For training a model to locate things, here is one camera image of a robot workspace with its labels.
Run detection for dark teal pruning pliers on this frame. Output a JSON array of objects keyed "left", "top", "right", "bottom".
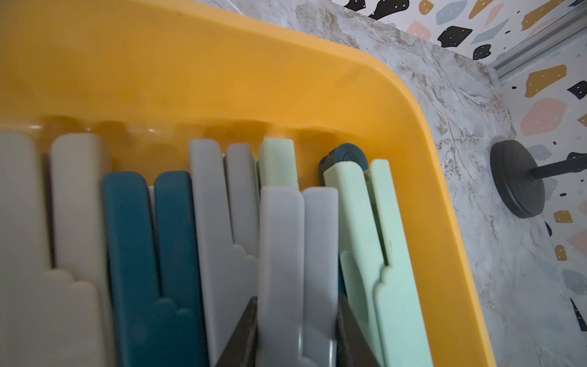
[{"left": 318, "top": 143, "right": 368, "bottom": 186}]

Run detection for cream pruning pliers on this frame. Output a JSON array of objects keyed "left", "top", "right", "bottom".
[{"left": 1, "top": 132, "right": 116, "bottom": 366}]

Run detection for yellow plastic storage box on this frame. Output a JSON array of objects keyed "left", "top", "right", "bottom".
[{"left": 1, "top": 1, "right": 495, "bottom": 366}]

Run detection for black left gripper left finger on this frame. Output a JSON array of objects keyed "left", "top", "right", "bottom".
[{"left": 216, "top": 297, "right": 258, "bottom": 367}]

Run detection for mint green pruning pliers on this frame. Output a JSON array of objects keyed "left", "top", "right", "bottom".
[{"left": 258, "top": 138, "right": 300, "bottom": 190}]

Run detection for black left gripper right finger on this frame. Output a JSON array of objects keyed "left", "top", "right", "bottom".
[{"left": 336, "top": 294, "right": 380, "bottom": 367}]

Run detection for black microphone stand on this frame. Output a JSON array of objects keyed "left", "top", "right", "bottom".
[{"left": 490, "top": 140, "right": 586, "bottom": 219}]

